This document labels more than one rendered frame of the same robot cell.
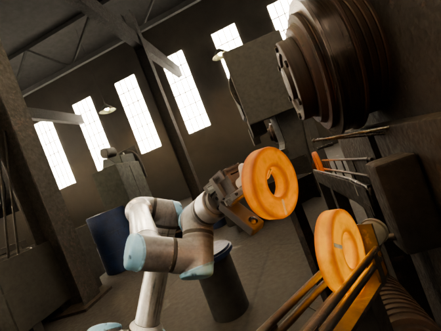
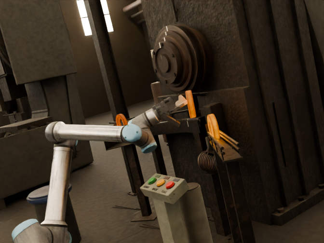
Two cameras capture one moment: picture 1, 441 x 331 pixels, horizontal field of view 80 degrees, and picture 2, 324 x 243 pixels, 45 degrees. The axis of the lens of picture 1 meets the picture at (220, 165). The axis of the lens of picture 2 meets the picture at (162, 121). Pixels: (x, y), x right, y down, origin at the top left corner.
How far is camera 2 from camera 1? 180 cm
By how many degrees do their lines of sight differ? 45
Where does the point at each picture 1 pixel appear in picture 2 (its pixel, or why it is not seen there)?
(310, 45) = (185, 51)
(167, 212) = not seen: hidden behind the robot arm
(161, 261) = (144, 137)
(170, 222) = (73, 144)
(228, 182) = (171, 103)
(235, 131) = not seen: outside the picture
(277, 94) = (50, 57)
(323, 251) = (214, 123)
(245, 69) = (18, 21)
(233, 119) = not seen: outside the picture
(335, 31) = (197, 49)
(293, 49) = (175, 49)
